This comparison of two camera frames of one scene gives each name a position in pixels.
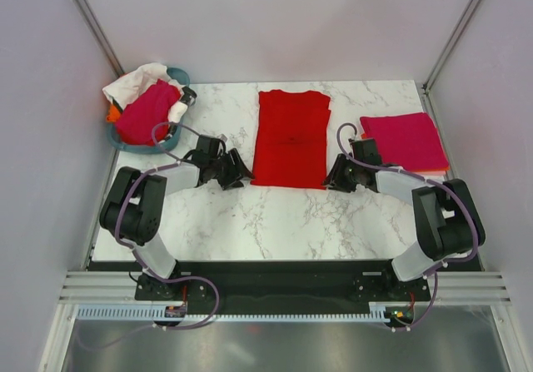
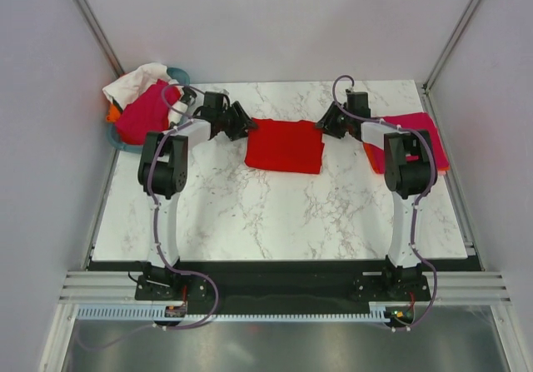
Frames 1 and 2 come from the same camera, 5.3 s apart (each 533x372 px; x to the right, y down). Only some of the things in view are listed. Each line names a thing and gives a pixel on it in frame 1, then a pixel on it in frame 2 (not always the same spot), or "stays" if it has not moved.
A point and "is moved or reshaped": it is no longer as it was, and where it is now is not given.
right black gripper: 335,177 → 326,122
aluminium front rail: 122,285 stays
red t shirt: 292,138 is moved or reshaped
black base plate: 272,284 stays
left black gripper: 236,171 → 243,123
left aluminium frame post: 81,3 stays
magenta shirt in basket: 143,119 stays
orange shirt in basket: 113,114 stays
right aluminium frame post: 459,29 stays
